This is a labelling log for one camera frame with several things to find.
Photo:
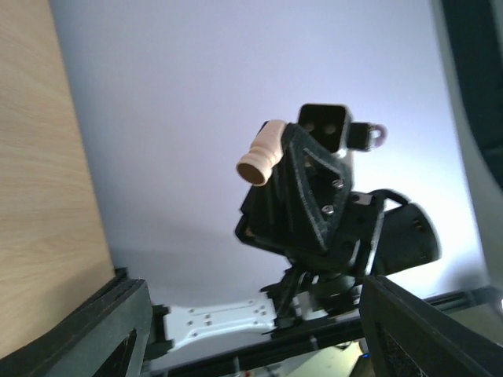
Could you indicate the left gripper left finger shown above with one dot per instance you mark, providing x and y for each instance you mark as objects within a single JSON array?
[{"x": 106, "y": 337}]

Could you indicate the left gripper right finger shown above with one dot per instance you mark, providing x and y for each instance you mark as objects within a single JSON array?
[{"x": 408, "y": 337}]

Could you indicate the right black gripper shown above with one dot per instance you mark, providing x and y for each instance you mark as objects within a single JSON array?
[{"x": 302, "y": 209}]

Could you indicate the white chess piece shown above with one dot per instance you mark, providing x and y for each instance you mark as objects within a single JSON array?
[{"x": 265, "y": 152}]

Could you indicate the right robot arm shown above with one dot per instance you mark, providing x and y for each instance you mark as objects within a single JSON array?
[{"x": 408, "y": 239}]

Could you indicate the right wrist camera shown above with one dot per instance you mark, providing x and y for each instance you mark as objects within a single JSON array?
[{"x": 333, "y": 127}]

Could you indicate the black aluminium frame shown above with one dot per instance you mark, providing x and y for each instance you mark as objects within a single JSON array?
[{"x": 122, "y": 123}]

